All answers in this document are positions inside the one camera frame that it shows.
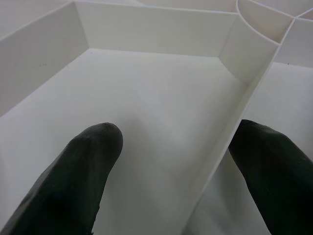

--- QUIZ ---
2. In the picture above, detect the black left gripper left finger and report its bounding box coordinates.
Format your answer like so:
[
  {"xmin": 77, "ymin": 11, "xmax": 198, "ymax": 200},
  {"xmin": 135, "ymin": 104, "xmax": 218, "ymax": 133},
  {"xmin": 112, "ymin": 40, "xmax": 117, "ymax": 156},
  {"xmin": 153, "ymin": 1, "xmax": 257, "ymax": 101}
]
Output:
[{"xmin": 0, "ymin": 122, "xmax": 123, "ymax": 235}]

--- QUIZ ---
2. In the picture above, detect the white plastic table top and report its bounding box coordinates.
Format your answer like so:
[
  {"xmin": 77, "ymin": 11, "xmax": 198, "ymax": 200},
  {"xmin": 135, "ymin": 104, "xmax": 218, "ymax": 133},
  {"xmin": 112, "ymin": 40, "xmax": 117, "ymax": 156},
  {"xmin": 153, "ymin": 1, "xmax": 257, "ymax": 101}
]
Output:
[{"xmin": 0, "ymin": 0, "xmax": 313, "ymax": 235}]

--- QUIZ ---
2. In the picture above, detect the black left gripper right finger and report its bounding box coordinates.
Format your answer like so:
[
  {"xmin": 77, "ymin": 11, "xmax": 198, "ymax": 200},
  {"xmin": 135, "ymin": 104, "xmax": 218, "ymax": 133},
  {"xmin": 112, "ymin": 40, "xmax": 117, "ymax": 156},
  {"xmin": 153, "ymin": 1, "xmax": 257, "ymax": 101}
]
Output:
[{"xmin": 228, "ymin": 119, "xmax": 313, "ymax": 235}]

